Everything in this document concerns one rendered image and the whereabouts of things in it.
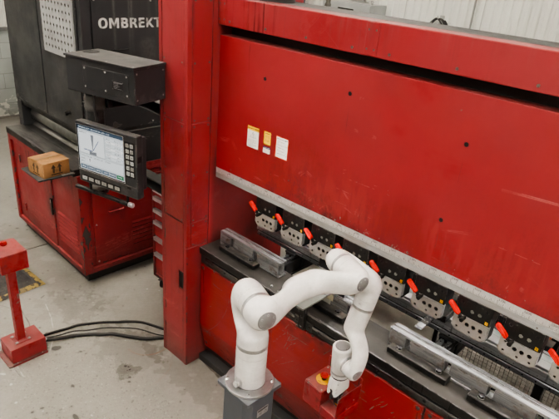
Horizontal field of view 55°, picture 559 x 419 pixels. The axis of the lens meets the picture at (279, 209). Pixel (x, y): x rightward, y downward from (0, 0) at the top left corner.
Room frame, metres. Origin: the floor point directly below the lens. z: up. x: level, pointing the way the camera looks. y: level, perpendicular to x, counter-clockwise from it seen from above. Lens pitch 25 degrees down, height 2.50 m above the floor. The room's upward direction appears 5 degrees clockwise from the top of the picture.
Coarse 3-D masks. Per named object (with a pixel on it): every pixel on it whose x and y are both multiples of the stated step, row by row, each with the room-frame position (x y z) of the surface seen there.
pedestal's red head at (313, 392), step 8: (328, 368) 1.95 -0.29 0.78; (312, 376) 1.89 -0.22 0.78; (304, 384) 1.86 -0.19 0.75; (312, 384) 1.84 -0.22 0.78; (320, 384) 1.84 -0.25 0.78; (360, 384) 1.83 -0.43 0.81; (304, 392) 1.86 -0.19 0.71; (312, 392) 1.83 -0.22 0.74; (320, 392) 1.80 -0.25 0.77; (344, 392) 1.84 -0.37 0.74; (352, 392) 1.79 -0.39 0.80; (304, 400) 1.86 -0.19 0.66; (312, 400) 1.82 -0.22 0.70; (320, 400) 1.79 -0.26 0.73; (328, 400) 1.83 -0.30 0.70; (344, 400) 1.76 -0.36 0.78; (352, 400) 1.80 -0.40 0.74; (320, 408) 1.78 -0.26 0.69; (328, 408) 1.78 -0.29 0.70; (336, 408) 1.73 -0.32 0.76; (344, 408) 1.77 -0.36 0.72; (352, 408) 1.80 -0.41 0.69; (328, 416) 1.75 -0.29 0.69; (336, 416) 1.73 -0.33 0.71; (344, 416) 1.77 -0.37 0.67
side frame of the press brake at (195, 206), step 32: (160, 0) 2.89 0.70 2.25; (192, 0) 2.76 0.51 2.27; (160, 32) 2.89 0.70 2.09; (192, 32) 2.76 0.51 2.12; (224, 32) 2.92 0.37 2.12; (192, 64) 2.76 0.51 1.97; (192, 96) 2.77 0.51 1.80; (192, 128) 2.77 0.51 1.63; (192, 160) 2.77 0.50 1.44; (192, 192) 2.77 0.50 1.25; (224, 192) 2.95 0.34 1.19; (192, 224) 2.77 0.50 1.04; (224, 224) 2.96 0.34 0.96; (256, 224) 3.17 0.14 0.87; (192, 256) 2.77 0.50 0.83; (192, 288) 2.77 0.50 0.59; (192, 320) 2.78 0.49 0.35; (192, 352) 2.78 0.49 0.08
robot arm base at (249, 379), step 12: (240, 360) 1.54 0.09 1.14; (252, 360) 1.53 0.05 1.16; (264, 360) 1.55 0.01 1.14; (228, 372) 1.61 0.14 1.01; (240, 372) 1.54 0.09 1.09; (252, 372) 1.53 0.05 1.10; (264, 372) 1.56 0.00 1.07; (228, 384) 1.55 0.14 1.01; (240, 384) 1.53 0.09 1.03; (252, 384) 1.53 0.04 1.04; (264, 384) 1.57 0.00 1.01; (240, 396) 1.50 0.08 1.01; (252, 396) 1.50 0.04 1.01; (264, 396) 1.52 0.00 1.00
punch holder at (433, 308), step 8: (416, 280) 1.99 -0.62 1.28; (424, 280) 1.97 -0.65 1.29; (432, 280) 1.95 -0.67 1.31; (424, 288) 1.96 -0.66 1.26; (432, 288) 1.94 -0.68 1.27; (440, 288) 1.92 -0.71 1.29; (448, 288) 1.90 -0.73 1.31; (416, 296) 1.98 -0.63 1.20; (424, 296) 1.95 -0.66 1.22; (432, 296) 1.94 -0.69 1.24; (440, 296) 1.91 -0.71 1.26; (448, 296) 1.92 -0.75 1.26; (416, 304) 1.97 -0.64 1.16; (424, 304) 1.95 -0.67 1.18; (432, 304) 1.93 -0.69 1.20; (440, 304) 1.90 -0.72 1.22; (448, 304) 1.95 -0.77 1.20; (424, 312) 1.94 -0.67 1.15; (432, 312) 1.92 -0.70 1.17; (440, 312) 1.90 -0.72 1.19
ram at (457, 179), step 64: (256, 64) 2.71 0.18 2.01; (320, 64) 2.44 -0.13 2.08; (320, 128) 2.41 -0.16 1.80; (384, 128) 2.18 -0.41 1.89; (448, 128) 2.00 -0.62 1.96; (512, 128) 1.84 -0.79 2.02; (256, 192) 2.67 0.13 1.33; (320, 192) 2.38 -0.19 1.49; (384, 192) 2.15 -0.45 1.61; (448, 192) 1.96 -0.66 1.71; (512, 192) 1.80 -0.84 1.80; (384, 256) 2.11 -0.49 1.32; (448, 256) 1.92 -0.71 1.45; (512, 256) 1.76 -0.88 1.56
